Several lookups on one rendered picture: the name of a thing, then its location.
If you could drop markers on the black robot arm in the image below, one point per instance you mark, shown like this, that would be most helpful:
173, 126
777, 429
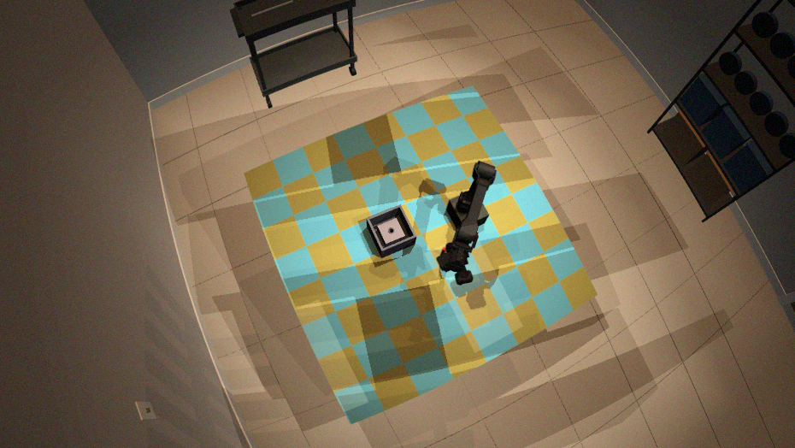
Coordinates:
469, 203

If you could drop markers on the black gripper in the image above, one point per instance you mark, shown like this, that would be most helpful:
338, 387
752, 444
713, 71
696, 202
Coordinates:
465, 276

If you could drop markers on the brown square plate with hole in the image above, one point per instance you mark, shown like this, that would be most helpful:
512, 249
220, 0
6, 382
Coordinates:
390, 232

